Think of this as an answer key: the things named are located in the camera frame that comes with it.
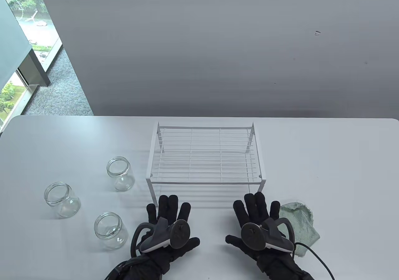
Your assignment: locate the person's right hand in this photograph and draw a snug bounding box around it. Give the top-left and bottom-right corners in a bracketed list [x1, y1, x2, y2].
[225, 192, 296, 262]

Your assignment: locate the person's left hand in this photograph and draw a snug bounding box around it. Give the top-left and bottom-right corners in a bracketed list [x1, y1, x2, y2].
[137, 194, 200, 262]

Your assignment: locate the green fish scale cleaning cloth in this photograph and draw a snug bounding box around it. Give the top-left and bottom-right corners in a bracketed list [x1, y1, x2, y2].
[277, 201, 321, 257]

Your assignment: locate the clear glass jar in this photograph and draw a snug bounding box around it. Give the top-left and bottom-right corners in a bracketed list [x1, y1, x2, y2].
[94, 212, 129, 251]
[106, 157, 135, 192]
[44, 182, 81, 219]

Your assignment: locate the person's right forearm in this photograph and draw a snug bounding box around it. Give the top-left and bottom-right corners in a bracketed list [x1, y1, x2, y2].
[257, 258, 314, 280]

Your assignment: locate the dark grey window column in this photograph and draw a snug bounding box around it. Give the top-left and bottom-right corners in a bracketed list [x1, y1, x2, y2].
[0, 0, 51, 89]

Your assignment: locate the grey black hand controller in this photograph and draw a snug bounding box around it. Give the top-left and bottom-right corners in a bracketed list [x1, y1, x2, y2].
[130, 218, 191, 257]
[241, 218, 296, 255]

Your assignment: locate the glass window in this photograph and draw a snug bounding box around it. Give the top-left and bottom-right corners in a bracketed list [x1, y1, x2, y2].
[0, 0, 63, 131]

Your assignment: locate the white wire rack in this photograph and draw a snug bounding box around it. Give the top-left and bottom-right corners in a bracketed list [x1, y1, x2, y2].
[146, 122, 266, 208]

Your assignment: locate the black cable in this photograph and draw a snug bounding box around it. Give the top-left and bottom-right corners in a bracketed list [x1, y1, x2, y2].
[293, 243, 335, 280]

